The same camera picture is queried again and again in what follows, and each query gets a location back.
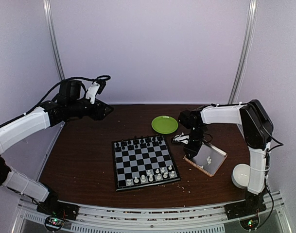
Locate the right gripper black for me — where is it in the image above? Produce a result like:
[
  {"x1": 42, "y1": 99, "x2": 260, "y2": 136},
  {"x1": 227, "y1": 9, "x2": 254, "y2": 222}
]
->
[{"x1": 183, "y1": 125, "x2": 205, "y2": 160}]

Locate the metal wooden tray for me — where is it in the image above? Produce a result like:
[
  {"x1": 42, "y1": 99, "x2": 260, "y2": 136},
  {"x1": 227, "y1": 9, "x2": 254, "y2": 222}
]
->
[{"x1": 183, "y1": 143, "x2": 227, "y2": 177}]

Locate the left aluminium frame post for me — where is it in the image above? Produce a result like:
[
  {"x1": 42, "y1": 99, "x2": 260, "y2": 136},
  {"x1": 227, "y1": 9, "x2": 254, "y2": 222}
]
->
[{"x1": 43, "y1": 0, "x2": 65, "y2": 80}]

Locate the white bowl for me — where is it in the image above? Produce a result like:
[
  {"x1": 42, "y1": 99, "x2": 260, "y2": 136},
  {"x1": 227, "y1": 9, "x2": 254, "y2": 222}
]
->
[{"x1": 231, "y1": 164, "x2": 250, "y2": 189}]

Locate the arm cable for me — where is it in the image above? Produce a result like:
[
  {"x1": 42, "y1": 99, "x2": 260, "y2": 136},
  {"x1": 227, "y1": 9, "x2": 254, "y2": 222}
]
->
[
  {"x1": 0, "y1": 75, "x2": 111, "y2": 132},
  {"x1": 264, "y1": 131, "x2": 284, "y2": 153}
]

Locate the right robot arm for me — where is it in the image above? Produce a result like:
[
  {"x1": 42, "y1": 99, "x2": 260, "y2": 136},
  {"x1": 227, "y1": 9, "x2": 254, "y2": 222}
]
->
[{"x1": 178, "y1": 100, "x2": 274, "y2": 196}]

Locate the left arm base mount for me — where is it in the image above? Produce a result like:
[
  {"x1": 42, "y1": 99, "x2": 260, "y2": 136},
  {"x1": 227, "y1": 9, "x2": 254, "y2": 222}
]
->
[{"x1": 36, "y1": 202, "x2": 79, "y2": 232}]

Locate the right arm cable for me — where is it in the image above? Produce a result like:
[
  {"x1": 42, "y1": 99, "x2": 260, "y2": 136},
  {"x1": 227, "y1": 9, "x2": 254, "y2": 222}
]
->
[{"x1": 264, "y1": 131, "x2": 284, "y2": 153}]

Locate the front aluminium rail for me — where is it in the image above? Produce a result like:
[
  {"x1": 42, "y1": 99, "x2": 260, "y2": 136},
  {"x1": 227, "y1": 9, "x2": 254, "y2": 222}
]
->
[{"x1": 10, "y1": 192, "x2": 295, "y2": 233}]

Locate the white chess piece tall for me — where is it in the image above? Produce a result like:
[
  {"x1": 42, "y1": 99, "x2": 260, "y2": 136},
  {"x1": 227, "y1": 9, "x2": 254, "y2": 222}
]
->
[{"x1": 148, "y1": 174, "x2": 154, "y2": 182}]

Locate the aluminium frame post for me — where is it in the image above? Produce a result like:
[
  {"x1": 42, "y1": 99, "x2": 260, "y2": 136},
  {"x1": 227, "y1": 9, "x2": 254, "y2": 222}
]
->
[
  {"x1": 43, "y1": 0, "x2": 65, "y2": 80},
  {"x1": 228, "y1": 0, "x2": 258, "y2": 104}
]

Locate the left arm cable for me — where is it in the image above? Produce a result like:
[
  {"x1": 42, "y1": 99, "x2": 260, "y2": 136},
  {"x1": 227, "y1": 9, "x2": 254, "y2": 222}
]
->
[{"x1": 0, "y1": 75, "x2": 111, "y2": 132}]

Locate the black white chessboard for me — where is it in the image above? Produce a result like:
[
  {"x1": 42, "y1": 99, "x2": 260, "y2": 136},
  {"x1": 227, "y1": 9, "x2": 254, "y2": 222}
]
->
[{"x1": 112, "y1": 135, "x2": 181, "y2": 192}]

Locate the white bishop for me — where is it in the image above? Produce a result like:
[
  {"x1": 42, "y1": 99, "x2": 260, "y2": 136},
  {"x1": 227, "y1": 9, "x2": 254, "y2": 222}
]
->
[{"x1": 140, "y1": 175, "x2": 146, "y2": 183}]

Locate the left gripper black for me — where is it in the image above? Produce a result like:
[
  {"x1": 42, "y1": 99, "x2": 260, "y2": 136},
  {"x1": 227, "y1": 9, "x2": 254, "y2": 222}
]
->
[{"x1": 67, "y1": 98, "x2": 114, "y2": 120}]

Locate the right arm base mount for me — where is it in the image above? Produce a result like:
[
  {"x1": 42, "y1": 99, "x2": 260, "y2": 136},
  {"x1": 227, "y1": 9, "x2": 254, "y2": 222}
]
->
[{"x1": 224, "y1": 201, "x2": 267, "y2": 231}]

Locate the green plate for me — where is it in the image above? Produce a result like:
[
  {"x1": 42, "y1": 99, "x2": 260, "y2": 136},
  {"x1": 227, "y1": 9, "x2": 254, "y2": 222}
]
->
[{"x1": 151, "y1": 116, "x2": 178, "y2": 134}]

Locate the right aluminium frame post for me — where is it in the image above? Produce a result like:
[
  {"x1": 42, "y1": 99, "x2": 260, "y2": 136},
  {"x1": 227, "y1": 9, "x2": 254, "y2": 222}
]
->
[{"x1": 228, "y1": 0, "x2": 258, "y2": 104}]

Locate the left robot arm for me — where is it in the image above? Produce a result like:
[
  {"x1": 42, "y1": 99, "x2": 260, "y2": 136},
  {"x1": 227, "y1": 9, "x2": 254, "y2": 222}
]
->
[{"x1": 0, "y1": 75, "x2": 113, "y2": 216}]

